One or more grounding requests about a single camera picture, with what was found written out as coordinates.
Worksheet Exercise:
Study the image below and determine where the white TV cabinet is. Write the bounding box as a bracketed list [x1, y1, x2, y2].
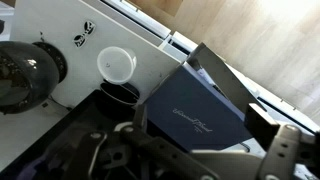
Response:
[0, 0, 320, 174]

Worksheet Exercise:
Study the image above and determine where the glossy black plant pot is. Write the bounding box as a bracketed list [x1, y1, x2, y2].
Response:
[0, 40, 61, 115]

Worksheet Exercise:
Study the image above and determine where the black flat screen TV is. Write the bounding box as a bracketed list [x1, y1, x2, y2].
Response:
[0, 88, 144, 180]

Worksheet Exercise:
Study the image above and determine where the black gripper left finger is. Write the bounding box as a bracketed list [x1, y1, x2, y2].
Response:
[63, 103, 221, 180]

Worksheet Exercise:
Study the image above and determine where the black pot saucer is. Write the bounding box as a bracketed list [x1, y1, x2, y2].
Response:
[32, 40, 69, 84]

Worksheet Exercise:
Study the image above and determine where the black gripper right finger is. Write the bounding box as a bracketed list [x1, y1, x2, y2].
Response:
[244, 103, 320, 180]

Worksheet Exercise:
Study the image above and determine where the navy blue open box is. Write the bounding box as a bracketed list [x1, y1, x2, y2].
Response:
[143, 42, 268, 153]

